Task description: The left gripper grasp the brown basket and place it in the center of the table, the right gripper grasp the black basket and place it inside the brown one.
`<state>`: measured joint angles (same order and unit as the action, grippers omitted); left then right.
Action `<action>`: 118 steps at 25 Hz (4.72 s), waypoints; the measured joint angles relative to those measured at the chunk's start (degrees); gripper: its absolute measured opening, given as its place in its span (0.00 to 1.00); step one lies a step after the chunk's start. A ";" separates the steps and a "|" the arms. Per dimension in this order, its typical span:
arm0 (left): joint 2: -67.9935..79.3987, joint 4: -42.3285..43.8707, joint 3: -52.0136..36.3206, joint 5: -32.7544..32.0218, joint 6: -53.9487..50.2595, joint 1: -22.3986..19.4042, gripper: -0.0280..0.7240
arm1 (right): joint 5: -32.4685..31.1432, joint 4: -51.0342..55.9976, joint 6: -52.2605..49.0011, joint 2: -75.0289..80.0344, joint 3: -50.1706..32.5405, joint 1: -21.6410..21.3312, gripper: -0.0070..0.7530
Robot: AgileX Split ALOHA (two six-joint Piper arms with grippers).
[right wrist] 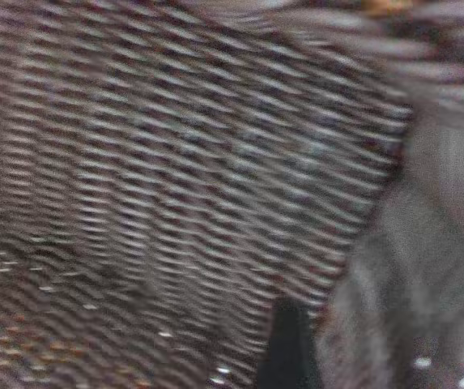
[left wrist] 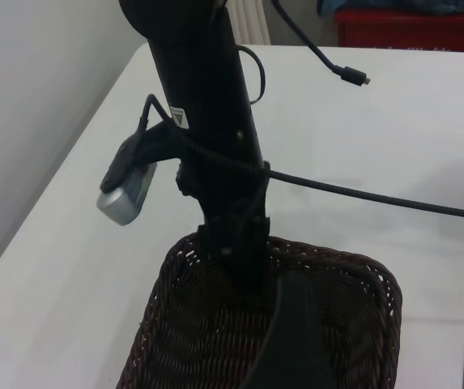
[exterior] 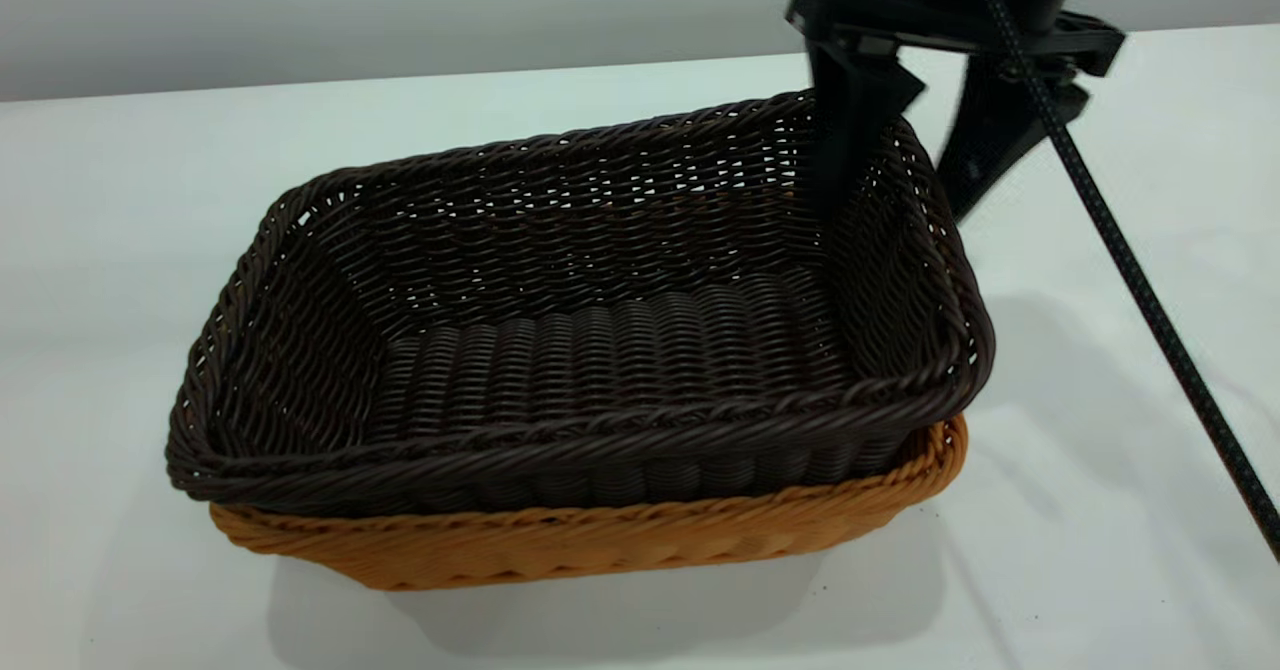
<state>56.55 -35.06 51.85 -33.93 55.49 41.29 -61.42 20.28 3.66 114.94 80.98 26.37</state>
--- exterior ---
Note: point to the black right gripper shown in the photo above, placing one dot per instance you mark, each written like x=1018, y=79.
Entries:
x=940, y=10

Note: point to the dark brown wicker basket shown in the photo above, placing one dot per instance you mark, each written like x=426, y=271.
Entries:
x=600, y=350

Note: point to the light brown wicker basket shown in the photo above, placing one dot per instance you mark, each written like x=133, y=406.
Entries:
x=600, y=545

